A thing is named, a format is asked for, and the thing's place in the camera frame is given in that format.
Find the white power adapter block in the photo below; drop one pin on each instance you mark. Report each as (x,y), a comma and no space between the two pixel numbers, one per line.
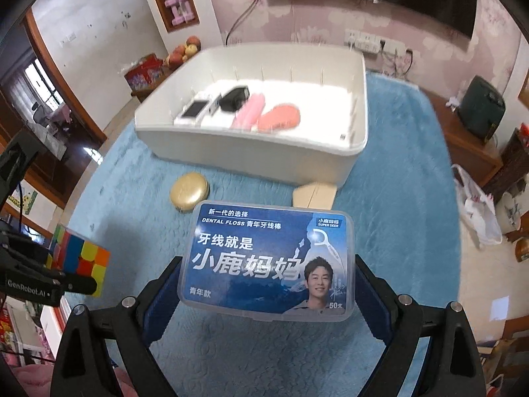
(197,110)

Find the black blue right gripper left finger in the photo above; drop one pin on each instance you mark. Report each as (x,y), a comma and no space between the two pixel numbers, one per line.
(84,367)

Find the white plastic storage bin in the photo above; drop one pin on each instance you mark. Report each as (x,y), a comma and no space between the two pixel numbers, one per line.
(326,83)

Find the bowl of peaches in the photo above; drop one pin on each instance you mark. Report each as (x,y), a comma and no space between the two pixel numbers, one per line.
(182,53)

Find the blue dental floss box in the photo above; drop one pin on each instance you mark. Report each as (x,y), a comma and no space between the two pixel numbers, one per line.
(269,263)

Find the pink hair roller clip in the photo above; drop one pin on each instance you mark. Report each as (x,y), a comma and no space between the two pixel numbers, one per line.
(249,113)

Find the red gift box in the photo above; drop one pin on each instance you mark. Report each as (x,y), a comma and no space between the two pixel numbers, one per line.
(144,72)

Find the white wall power strip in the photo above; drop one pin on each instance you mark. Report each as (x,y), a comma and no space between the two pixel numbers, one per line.
(374,44)

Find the beige cardboard small box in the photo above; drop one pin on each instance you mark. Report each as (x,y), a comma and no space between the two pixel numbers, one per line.
(315,195)

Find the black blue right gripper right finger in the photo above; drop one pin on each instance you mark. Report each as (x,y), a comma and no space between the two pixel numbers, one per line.
(452,364)

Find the gold round compact case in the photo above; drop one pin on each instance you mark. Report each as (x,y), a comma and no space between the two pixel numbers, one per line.
(188,191)

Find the colourful rubik's cube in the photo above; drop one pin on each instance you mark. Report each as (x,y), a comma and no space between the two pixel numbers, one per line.
(83,263)

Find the pink dumbbells on shelf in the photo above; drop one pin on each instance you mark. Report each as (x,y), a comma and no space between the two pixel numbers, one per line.
(182,11)

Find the dark green round appliance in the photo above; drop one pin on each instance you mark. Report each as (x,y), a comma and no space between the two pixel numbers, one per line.
(481,109)

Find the pink correction tape dispenser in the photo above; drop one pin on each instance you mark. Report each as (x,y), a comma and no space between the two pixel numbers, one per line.
(281,117)

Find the black charger plug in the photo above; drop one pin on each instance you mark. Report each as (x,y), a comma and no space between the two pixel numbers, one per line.
(233,100)

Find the wooden low cabinet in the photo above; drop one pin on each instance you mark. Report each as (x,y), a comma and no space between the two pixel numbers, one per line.
(481,161)

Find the white plastic bag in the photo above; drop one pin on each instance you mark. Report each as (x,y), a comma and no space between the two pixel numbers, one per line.
(476,209)

